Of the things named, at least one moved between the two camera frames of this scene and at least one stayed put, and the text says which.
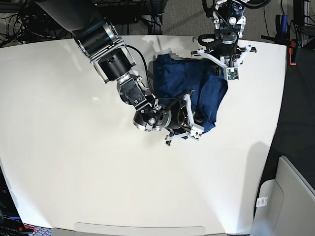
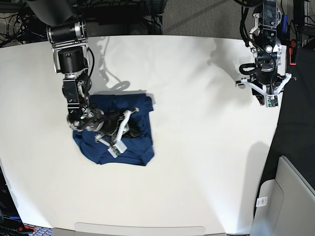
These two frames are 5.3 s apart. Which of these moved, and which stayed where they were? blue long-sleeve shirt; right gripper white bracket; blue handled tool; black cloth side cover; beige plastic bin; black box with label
Moved: blue long-sleeve shirt; right gripper white bracket
Stayed: blue handled tool; beige plastic bin; black box with label; black cloth side cover
